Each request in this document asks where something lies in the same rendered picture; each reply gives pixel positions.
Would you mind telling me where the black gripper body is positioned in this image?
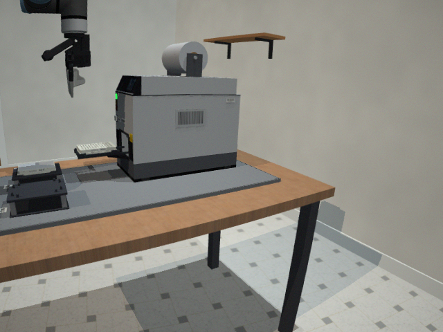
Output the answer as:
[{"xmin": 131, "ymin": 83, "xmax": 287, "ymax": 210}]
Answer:
[{"xmin": 64, "ymin": 33, "xmax": 91, "ymax": 69}]

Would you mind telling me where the grey cylinder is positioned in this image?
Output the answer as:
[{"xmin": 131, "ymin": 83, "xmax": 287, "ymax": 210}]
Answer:
[{"xmin": 162, "ymin": 41, "xmax": 208, "ymax": 74}]

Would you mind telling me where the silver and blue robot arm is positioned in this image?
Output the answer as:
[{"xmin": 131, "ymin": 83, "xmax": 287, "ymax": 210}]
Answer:
[{"xmin": 20, "ymin": 0, "xmax": 87, "ymax": 61}]

